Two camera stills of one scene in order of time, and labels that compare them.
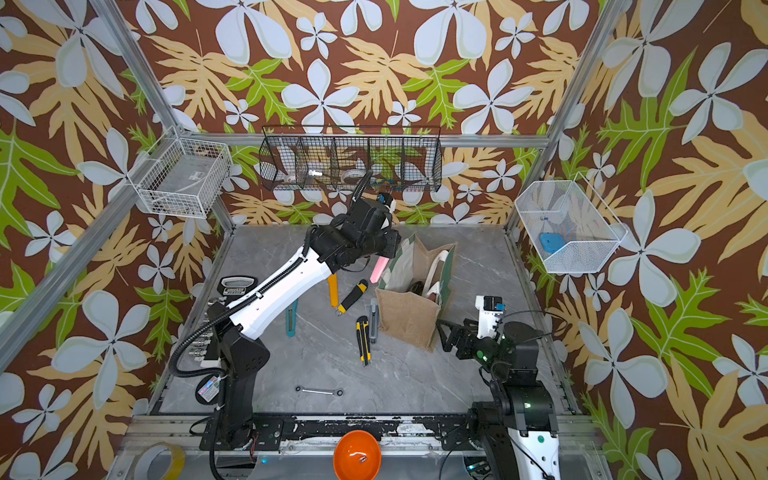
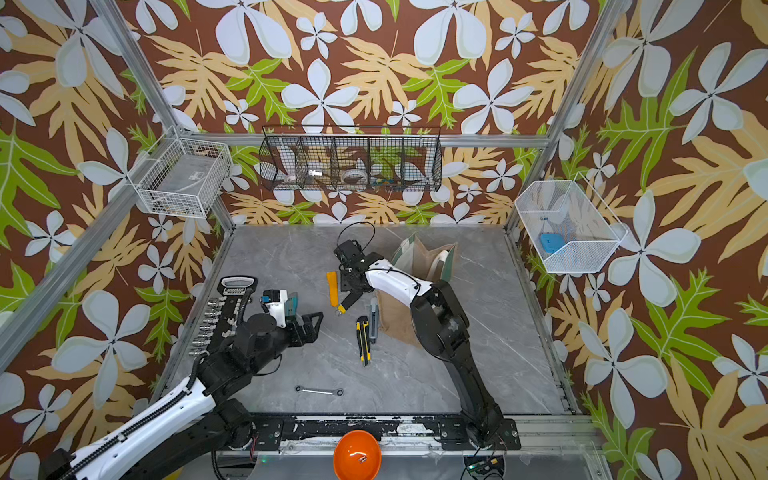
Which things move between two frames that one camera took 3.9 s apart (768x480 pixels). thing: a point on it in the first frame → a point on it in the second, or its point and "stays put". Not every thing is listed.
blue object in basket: [551, 241] stays put
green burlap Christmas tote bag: [411, 291] stays put
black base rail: [318, 432] stays put
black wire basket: [404, 158] stays put
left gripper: [391, 237] → [310, 332]
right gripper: [460, 333] → [343, 282]
